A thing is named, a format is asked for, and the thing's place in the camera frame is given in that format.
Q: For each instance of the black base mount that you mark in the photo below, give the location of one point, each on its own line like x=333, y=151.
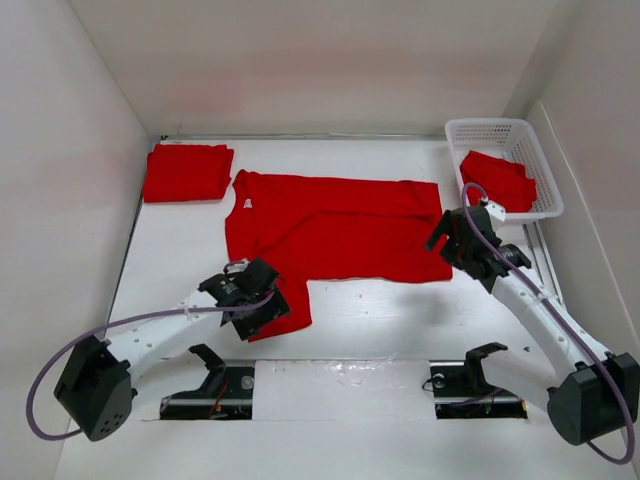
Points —
x=226, y=393
x=461, y=392

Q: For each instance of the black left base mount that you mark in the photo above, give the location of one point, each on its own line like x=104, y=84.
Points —
x=226, y=393

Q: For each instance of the folded red t-shirt stack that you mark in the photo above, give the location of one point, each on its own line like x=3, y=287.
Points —
x=187, y=173

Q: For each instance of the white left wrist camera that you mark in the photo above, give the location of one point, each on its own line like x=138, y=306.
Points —
x=235, y=267

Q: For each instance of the white plastic basket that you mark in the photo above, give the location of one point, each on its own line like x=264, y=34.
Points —
x=505, y=158

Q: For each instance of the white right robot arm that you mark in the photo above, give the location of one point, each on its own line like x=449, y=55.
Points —
x=587, y=390

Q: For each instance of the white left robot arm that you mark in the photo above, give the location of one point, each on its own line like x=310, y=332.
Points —
x=98, y=385

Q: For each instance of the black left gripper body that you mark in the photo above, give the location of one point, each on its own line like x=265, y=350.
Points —
x=254, y=319

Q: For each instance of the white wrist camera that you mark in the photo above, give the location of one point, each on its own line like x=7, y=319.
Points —
x=496, y=212
x=235, y=267

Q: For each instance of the red t-shirts in basket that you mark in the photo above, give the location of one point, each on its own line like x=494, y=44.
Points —
x=504, y=182

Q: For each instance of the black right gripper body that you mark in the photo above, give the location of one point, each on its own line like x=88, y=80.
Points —
x=453, y=250

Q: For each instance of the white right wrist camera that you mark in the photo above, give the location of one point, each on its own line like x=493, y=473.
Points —
x=496, y=212

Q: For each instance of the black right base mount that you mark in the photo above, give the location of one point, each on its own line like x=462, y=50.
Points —
x=461, y=392

